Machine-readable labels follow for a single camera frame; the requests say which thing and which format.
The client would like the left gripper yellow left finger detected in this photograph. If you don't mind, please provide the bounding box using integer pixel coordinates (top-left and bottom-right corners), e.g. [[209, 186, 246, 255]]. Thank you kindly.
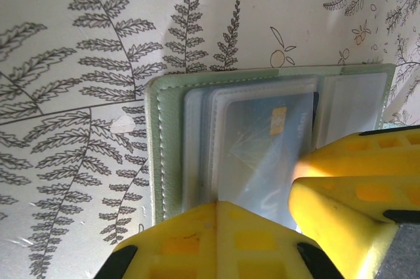
[[94, 200, 219, 279]]

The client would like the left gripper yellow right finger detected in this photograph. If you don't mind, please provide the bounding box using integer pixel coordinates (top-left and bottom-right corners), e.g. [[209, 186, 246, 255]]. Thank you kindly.
[[215, 199, 334, 279]]

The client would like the pale green card holder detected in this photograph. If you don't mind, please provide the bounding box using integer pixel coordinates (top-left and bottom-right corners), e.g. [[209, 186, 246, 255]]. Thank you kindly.
[[144, 63, 397, 226]]

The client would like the blue credit card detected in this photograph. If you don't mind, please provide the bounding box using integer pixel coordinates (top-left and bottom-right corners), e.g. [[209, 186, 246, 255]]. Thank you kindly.
[[215, 93, 318, 209]]

